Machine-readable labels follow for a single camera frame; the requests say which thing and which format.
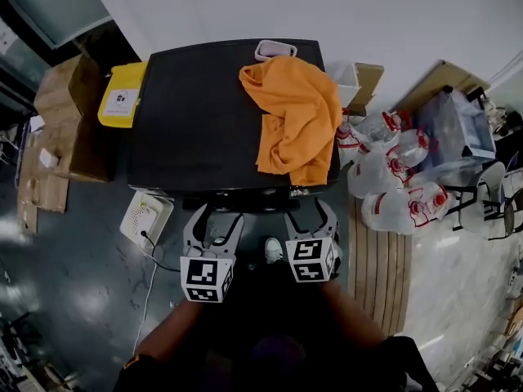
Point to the wooden slatted platform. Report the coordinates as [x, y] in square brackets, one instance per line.
[380, 268]

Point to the yellow plastic bin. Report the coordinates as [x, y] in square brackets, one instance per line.
[120, 96]

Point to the tan cardboard piece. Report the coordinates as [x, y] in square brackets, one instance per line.
[369, 84]

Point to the large wooden board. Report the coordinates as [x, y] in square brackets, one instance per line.
[433, 80]

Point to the flattened cardboard sheets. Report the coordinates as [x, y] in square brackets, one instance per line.
[38, 194]

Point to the person's white shoe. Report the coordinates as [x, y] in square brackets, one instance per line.
[274, 250]

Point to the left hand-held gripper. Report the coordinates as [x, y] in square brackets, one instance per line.
[204, 276]

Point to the dark mesh chair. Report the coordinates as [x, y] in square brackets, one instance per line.
[512, 215]

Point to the white waste bin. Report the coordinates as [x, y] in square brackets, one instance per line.
[345, 82]

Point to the person's black clothing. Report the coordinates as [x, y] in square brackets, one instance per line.
[265, 313]

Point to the small white packet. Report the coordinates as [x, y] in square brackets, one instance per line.
[49, 158]

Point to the large brown cardboard box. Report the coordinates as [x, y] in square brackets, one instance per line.
[92, 149]

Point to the person's left forearm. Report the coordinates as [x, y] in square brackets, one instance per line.
[171, 329]

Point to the cluster of clear water jugs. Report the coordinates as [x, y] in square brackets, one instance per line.
[380, 178]

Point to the black washing machine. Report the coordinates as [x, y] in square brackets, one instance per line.
[196, 129]

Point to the grey shell chair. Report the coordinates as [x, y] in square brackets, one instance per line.
[486, 186]

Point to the black framed glass door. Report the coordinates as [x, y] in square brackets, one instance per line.
[53, 10]

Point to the clear plastic storage box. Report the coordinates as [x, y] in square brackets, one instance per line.
[457, 125]

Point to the orange cloth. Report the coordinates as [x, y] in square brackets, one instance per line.
[298, 112]

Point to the white vented plastic box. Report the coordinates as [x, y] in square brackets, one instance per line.
[145, 216]

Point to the pale pink rectangular container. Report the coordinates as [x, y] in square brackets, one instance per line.
[275, 49]

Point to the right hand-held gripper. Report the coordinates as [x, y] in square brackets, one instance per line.
[310, 259]

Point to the tan cardboard box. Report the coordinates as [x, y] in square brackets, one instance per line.
[61, 84]

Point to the person's right forearm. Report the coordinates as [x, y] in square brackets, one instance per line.
[351, 313]

